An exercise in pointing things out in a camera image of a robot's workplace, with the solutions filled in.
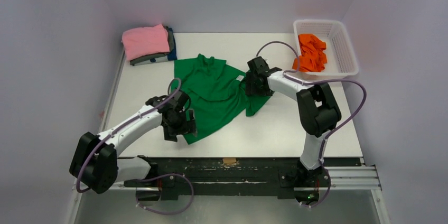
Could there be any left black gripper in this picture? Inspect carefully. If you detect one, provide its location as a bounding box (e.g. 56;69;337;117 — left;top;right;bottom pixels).
163;108;195;142

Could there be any green t shirt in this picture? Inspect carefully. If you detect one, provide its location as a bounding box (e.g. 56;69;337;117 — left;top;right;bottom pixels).
171;54;270;144

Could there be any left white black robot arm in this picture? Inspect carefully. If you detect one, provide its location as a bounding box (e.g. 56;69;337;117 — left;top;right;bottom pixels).
69;90;197;194

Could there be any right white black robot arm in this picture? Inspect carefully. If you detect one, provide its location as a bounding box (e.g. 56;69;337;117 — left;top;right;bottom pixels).
246;57;342;185

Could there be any brown tape piece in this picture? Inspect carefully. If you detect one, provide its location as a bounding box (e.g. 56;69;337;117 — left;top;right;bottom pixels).
222;157;238;166

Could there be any orange t shirt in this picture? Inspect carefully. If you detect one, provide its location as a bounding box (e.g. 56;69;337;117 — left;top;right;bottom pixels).
292;33;328;72

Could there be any folded blue t shirt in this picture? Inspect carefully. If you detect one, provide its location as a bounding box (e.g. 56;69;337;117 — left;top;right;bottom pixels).
150;26;178;63

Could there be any folded grey t shirt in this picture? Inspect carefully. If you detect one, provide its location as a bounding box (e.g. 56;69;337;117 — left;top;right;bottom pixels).
129;26;176;66

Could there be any white plastic basket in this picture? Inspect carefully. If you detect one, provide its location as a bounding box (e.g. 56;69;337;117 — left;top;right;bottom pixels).
293;20;359;81

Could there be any folded pink t shirt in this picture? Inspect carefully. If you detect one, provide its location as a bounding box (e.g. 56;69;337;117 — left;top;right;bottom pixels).
122;24;170;61

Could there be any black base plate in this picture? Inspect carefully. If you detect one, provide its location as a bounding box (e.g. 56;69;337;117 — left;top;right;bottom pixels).
124;157;361;202

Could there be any aluminium rail frame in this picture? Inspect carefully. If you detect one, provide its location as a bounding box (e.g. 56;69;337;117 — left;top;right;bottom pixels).
94;166;380;196

